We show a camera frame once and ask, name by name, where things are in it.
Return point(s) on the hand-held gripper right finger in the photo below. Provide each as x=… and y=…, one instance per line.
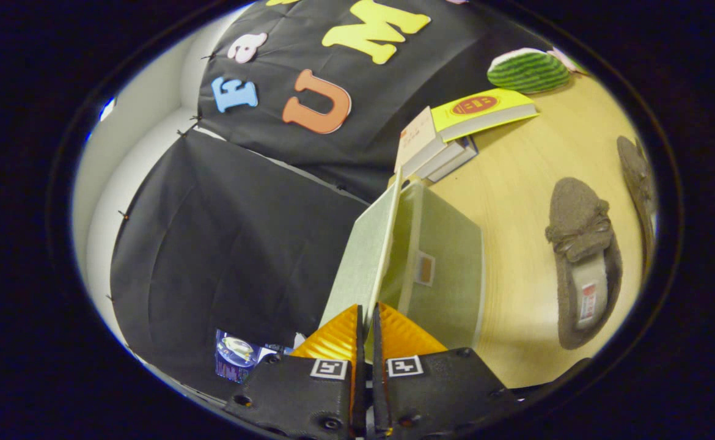
x=379, y=391

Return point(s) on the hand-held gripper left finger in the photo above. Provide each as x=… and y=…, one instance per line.
x=360, y=391

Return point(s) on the pale green fabric storage box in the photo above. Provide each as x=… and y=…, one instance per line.
x=449, y=244

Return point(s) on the brown fuzzy shoe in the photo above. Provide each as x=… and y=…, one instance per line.
x=577, y=214
x=635, y=177

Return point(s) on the blue printed carton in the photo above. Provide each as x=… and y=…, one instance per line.
x=235, y=354

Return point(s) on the white book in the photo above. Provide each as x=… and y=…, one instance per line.
x=458, y=164
x=446, y=156

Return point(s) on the beige cover book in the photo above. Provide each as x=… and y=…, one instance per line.
x=415, y=137

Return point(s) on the yellow book with red label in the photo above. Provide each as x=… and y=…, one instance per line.
x=486, y=107

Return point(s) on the watermelon slice plush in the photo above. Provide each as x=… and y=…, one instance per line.
x=528, y=72

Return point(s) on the pink and green plush toy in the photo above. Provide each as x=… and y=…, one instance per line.
x=568, y=61

